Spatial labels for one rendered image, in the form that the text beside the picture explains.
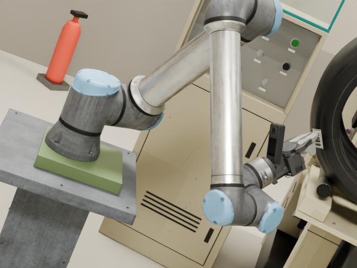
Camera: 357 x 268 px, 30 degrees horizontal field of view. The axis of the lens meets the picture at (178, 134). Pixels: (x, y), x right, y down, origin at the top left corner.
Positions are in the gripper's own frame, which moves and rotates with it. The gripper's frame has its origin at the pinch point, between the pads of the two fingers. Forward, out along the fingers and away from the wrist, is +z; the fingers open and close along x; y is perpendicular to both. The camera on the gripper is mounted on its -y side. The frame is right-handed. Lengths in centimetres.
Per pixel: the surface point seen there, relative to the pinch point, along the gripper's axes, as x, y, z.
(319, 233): -30, 51, 9
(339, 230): 3.1, 32.2, -3.5
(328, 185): 1.7, 17.0, -1.7
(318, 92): -1.3, -10.5, 6.8
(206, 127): -87, 15, 7
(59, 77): -290, 6, 9
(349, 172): 7.4, 13.6, 3.1
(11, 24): -336, -36, 4
